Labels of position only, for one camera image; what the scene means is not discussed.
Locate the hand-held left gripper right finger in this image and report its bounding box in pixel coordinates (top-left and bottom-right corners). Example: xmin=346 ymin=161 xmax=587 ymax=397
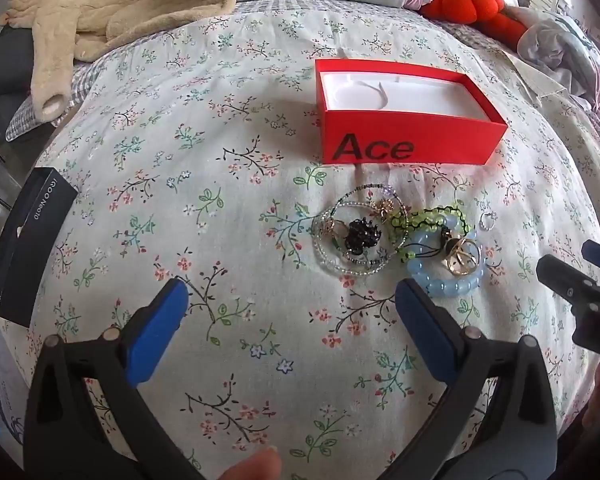
xmin=380 ymin=277 xmax=559 ymax=480

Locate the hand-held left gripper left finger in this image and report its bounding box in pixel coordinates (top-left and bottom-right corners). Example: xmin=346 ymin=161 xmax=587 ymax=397
xmin=24 ymin=277 xmax=191 ymax=480

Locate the light blue bead bracelet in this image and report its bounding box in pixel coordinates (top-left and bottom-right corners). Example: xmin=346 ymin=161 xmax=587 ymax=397
xmin=406 ymin=215 xmax=487 ymax=300

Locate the gold ring cluster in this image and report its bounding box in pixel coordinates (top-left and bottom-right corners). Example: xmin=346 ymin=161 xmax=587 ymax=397
xmin=441 ymin=236 xmax=483 ymax=277

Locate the green bead bracelet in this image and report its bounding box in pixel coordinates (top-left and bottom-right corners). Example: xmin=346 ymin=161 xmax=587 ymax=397
xmin=390 ymin=203 xmax=470 ymax=263

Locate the black hair claw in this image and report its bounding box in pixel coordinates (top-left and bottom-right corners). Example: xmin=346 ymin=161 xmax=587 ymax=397
xmin=342 ymin=217 xmax=382 ymax=252

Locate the clear bead bracelet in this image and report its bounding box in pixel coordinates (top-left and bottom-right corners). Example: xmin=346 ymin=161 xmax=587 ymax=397
xmin=311 ymin=200 xmax=406 ymax=276

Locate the red cardboard box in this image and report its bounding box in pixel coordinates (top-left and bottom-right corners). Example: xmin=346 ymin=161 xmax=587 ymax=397
xmin=314 ymin=58 xmax=509 ymax=166

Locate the person's left hand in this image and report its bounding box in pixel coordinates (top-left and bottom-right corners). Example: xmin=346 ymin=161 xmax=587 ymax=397
xmin=215 ymin=447 xmax=282 ymax=480

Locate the black phone box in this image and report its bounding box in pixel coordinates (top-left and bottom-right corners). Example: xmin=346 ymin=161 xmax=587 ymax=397
xmin=0 ymin=166 xmax=79 ymax=327

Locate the white plastic bag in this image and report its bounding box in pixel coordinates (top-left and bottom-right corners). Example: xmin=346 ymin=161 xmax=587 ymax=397
xmin=0 ymin=327 xmax=28 ymax=453

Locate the floral bed cover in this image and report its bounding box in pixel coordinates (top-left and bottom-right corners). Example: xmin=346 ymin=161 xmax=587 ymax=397
xmin=0 ymin=2 xmax=600 ymax=480

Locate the grey crumpled clothing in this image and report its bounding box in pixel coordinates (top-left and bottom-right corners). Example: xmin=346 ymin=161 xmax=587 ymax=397
xmin=502 ymin=5 xmax=600 ymax=156

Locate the red pumpkin plush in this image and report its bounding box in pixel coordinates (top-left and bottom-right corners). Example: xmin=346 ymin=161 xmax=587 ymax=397
xmin=420 ymin=0 xmax=530 ymax=52

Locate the beige fleece garment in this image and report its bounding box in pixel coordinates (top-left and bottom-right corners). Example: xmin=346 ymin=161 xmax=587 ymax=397
xmin=0 ymin=0 xmax=237 ymax=123

